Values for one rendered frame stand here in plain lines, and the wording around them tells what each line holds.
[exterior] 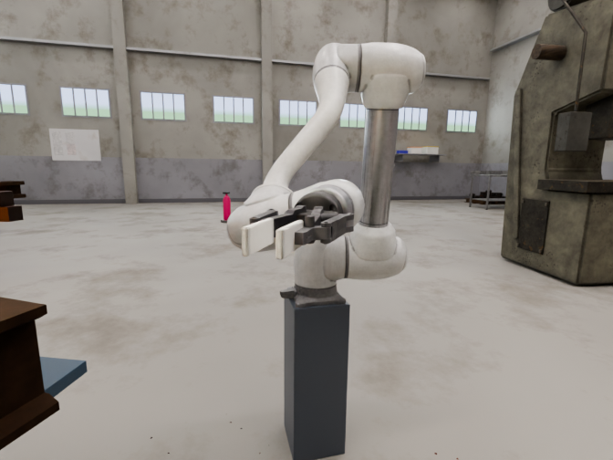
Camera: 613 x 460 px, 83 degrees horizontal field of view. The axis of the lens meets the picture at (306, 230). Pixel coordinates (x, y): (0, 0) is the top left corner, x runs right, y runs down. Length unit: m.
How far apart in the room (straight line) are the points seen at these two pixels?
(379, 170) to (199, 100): 10.22
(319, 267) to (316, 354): 0.31
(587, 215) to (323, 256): 3.14
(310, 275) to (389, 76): 0.66
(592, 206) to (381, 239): 3.01
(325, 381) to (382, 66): 1.04
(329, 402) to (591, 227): 3.16
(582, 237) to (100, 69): 11.07
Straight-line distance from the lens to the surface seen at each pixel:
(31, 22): 12.43
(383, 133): 1.11
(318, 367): 1.32
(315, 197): 0.53
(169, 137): 11.13
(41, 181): 11.99
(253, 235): 0.37
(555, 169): 4.41
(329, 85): 0.98
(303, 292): 1.23
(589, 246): 4.07
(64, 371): 0.67
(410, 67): 1.11
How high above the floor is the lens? 1.07
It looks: 10 degrees down
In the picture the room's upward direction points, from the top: 1 degrees clockwise
